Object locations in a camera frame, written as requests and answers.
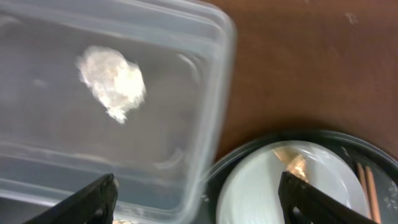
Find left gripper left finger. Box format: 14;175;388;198
25;174;118;224

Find white tissue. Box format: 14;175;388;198
76;45;146;124

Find wooden chopstick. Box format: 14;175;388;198
365;166;381;224
356;162;373;220

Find grey plate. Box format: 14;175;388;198
216;141;369;224

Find round black tray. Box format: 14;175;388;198
193;129;397;223

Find clear plastic bin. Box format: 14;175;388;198
1;0;236;223

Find food scraps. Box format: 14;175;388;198
112;220;139;224

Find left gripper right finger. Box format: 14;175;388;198
278;171;376;224

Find gold snack wrapper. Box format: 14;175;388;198
273;147;308;183

